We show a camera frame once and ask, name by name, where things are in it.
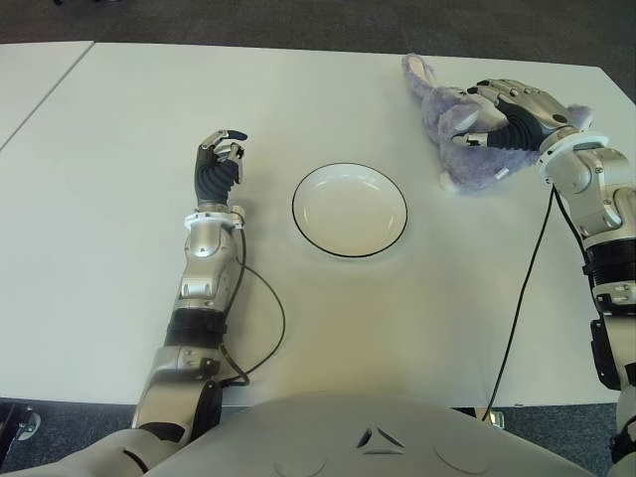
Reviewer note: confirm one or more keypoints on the left robot hand black silver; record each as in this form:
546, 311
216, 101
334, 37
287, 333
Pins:
213, 174

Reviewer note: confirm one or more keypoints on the right robot hand black silver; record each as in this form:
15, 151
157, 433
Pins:
536, 109

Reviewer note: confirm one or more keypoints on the purple plush bunny doll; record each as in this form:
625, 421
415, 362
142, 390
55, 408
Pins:
447, 109

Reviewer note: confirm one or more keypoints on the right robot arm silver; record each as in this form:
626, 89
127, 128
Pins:
596, 189

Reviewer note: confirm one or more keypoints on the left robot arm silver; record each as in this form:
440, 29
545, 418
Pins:
204, 258

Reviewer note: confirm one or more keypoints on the white plate with black rim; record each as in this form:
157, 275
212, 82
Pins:
348, 213

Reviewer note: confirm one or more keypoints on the grey robot torso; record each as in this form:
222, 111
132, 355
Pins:
372, 437

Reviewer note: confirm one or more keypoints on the metal table caster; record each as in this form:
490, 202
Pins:
30, 423

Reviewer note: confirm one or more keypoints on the metal table bracket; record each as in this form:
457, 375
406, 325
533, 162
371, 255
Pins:
497, 418

